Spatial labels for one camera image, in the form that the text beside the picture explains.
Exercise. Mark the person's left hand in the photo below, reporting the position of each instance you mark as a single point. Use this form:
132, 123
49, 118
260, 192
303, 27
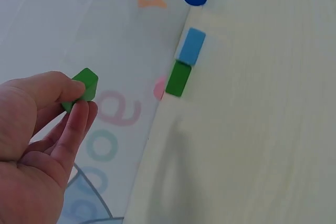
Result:
29, 176

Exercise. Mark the person's left thumb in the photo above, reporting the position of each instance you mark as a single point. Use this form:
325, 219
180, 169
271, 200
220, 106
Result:
50, 87

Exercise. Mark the green triangular wooden block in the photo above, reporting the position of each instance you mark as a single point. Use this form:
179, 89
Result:
88, 83

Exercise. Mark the green rectangular wooden block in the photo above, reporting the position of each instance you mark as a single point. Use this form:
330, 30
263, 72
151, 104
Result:
178, 78

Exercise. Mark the light blue rectangular block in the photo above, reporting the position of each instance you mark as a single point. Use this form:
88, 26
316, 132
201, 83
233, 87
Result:
191, 47

